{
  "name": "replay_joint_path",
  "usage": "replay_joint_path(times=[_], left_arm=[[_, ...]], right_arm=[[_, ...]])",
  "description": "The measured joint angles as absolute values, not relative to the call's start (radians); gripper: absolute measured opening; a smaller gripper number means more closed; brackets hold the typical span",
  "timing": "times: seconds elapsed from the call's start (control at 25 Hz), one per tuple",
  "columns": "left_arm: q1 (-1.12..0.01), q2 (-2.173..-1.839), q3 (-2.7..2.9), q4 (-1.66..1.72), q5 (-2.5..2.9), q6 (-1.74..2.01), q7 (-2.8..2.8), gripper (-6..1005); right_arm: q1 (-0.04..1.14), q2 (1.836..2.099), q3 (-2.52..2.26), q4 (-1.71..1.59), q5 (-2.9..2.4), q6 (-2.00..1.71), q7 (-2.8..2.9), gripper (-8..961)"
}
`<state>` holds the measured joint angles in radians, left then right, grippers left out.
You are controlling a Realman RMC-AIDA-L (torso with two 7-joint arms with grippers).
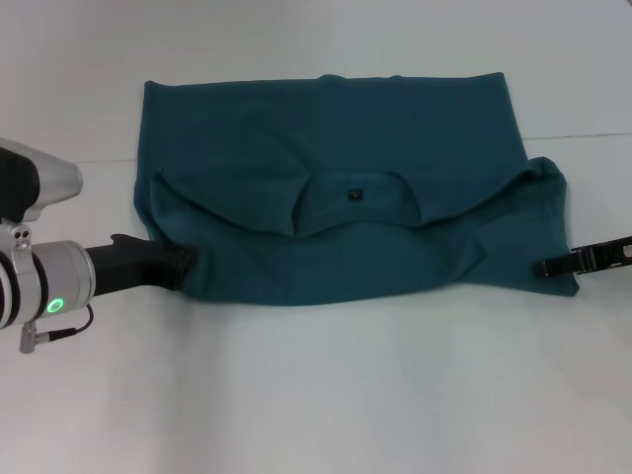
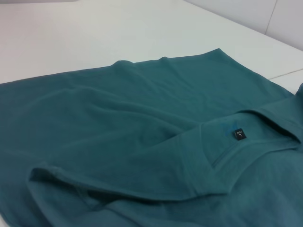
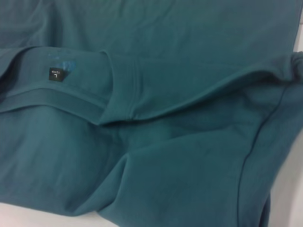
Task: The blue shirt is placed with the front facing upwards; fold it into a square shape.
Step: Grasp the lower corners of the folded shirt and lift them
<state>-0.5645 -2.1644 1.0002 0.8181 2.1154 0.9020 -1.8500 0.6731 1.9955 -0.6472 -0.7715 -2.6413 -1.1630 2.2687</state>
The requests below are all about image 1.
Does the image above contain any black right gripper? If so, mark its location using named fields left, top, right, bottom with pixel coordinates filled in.
left=535, top=235, right=632, bottom=278

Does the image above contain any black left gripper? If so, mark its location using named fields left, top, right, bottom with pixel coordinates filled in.
left=82, top=232, right=199, bottom=298

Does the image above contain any teal t-shirt with FREE print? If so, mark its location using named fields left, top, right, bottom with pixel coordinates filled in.
left=134, top=71, right=582, bottom=308

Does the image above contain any black cable with silver plug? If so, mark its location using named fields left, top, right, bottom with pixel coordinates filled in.
left=18, top=303, right=96, bottom=355

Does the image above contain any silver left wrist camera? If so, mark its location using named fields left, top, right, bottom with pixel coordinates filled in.
left=0, top=136, right=84, bottom=224

